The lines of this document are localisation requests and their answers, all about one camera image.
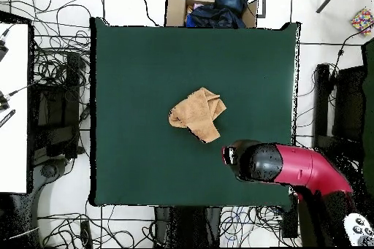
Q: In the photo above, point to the tan terry towel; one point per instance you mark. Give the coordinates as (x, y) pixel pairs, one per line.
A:
(198, 111)

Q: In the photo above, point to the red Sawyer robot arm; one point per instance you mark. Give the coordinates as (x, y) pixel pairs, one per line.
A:
(295, 164)

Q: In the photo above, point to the dark green table cloth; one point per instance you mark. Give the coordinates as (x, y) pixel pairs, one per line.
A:
(131, 85)

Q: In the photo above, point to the navy shiny garment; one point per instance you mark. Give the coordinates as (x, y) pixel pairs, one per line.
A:
(213, 16)

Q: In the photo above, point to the green draped cloth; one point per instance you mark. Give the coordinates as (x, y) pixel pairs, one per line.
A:
(369, 100)

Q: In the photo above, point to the brown cardboard box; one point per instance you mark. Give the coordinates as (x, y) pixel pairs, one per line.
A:
(175, 9)

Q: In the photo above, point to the grey round stand base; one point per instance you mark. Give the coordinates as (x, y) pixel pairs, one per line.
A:
(49, 170)

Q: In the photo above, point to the multicoloured patterned cube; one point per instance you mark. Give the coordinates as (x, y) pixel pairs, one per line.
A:
(362, 21)

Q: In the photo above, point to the white desk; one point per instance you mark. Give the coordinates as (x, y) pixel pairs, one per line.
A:
(14, 149)

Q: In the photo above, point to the black perforated strip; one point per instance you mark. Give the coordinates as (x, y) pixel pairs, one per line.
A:
(7, 118)

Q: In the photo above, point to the black device on desk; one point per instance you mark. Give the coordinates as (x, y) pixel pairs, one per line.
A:
(3, 50)

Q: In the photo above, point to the black stand frame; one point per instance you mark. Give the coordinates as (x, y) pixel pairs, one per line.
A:
(55, 108)
(349, 100)

